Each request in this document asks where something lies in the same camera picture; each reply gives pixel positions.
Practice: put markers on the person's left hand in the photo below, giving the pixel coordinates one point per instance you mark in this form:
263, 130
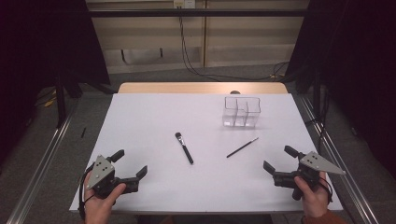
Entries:
99, 208

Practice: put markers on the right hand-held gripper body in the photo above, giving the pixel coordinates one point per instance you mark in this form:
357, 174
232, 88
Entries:
314, 163

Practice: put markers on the white table mat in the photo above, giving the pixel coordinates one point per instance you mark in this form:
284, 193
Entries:
155, 118

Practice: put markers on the black makeup brush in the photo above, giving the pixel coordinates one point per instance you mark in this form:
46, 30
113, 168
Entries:
186, 152

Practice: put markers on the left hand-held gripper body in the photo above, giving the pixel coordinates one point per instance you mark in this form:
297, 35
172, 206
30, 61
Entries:
99, 169

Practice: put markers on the black horizontal bar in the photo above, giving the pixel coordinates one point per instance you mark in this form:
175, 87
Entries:
140, 12

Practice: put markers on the black metal stand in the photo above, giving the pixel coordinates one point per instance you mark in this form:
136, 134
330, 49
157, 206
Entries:
60, 102
316, 93

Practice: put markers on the thin black brush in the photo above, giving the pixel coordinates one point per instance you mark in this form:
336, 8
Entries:
241, 149

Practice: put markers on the person's right hand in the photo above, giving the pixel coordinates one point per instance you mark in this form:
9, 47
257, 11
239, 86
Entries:
314, 202

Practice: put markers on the clear acrylic organizer box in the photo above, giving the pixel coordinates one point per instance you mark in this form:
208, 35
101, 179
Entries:
241, 112

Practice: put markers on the dark curtain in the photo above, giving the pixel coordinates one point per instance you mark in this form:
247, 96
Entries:
37, 46
358, 62

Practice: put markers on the metal floor rail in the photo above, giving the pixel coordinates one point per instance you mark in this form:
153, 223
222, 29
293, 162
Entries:
40, 174
348, 174

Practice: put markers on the white wall socket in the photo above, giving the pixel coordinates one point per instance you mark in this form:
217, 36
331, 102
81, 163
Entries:
184, 3

